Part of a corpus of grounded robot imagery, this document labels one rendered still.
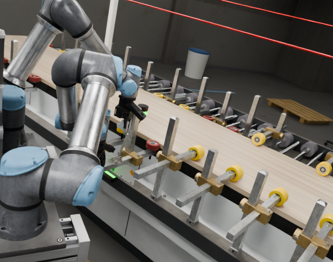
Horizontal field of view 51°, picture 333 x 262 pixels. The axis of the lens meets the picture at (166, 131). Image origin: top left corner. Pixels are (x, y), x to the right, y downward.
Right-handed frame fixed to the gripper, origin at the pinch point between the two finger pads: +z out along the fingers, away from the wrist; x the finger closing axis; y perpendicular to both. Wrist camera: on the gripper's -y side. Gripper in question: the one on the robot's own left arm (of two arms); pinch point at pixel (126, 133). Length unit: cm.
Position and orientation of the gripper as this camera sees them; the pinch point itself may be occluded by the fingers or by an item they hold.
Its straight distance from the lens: 183.8
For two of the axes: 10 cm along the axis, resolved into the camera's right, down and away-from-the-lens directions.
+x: -3.2, 3.0, -9.0
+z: -2.1, 9.0, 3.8
